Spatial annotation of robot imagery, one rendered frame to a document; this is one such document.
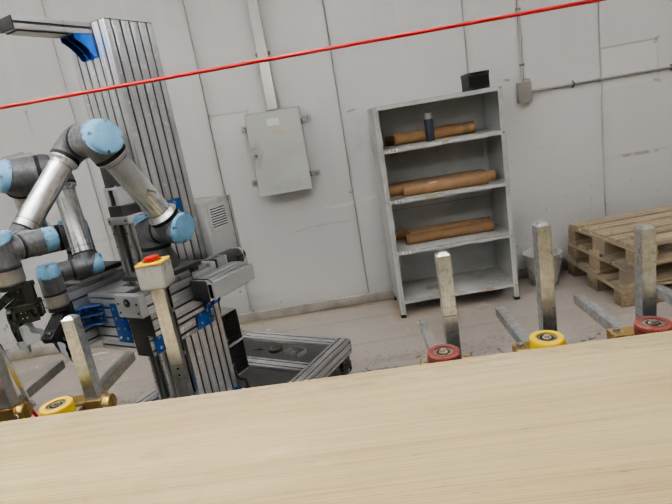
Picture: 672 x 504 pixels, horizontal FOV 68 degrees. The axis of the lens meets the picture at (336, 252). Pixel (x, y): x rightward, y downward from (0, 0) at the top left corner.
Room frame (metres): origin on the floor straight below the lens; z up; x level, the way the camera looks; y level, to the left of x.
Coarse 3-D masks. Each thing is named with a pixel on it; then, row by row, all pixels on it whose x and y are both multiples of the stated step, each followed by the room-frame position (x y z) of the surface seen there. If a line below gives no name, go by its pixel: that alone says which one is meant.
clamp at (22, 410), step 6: (18, 402) 1.31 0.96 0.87; (24, 402) 1.31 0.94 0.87; (12, 408) 1.28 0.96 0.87; (18, 408) 1.29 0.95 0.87; (24, 408) 1.29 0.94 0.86; (30, 408) 1.32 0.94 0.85; (0, 414) 1.28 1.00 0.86; (6, 414) 1.28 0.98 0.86; (12, 414) 1.28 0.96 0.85; (18, 414) 1.28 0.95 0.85; (24, 414) 1.29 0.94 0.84; (30, 414) 1.31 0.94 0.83; (0, 420) 1.28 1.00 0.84; (6, 420) 1.28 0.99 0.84
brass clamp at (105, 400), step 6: (72, 396) 1.31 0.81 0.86; (78, 396) 1.31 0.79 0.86; (84, 396) 1.30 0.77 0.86; (102, 396) 1.28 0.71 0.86; (108, 396) 1.28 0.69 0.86; (114, 396) 1.30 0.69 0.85; (78, 402) 1.27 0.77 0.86; (84, 402) 1.26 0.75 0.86; (90, 402) 1.26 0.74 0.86; (96, 402) 1.26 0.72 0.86; (102, 402) 1.27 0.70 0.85; (108, 402) 1.27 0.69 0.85; (114, 402) 1.29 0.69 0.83; (84, 408) 1.26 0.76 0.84; (90, 408) 1.26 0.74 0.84; (96, 408) 1.26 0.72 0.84
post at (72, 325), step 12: (72, 324) 1.27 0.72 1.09; (72, 336) 1.27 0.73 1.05; (84, 336) 1.30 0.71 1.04; (72, 348) 1.27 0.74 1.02; (84, 348) 1.28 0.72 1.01; (84, 360) 1.27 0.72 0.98; (84, 372) 1.27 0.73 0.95; (96, 372) 1.30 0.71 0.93; (84, 384) 1.27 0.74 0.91; (96, 384) 1.28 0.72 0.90; (96, 396) 1.27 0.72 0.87
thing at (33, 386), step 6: (60, 360) 1.61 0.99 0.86; (48, 366) 1.57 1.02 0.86; (54, 366) 1.57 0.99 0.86; (60, 366) 1.59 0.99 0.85; (42, 372) 1.53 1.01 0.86; (48, 372) 1.53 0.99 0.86; (54, 372) 1.56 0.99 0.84; (36, 378) 1.49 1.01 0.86; (42, 378) 1.49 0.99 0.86; (48, 378) 1.52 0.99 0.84; (30, 384) 1.45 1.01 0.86; (36, 384) 1.46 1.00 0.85; (42, 384) 1.49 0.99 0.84; (18, 390) 1.42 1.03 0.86; (30, 390) 1.43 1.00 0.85; (36, 390) 1.45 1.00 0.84; (18, 396) 1.38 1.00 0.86; (30, 396) 1.42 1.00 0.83
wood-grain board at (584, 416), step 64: (320, 384) 1.07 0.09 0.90; (384, 384) 1.02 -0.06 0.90; (448, 384) 0.97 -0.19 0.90; (512, 384) 0.93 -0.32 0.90; (576, 384) 0.89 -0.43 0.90; (640, 384) 0.86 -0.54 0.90; (0, 448) 1.03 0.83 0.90; (64, 448) 0.98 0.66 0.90; (128, 448) 0.94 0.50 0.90; (192, 448) 0.90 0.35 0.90; (256, 448) 0.86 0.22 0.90; (320, 448) 0.83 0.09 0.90; (384, 448) 0.80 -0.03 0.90; (448, 448) 0.77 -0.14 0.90; (512, 448) 0.74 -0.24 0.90; (576, 448) 0.71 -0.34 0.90; (640, 448) 0.69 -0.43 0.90
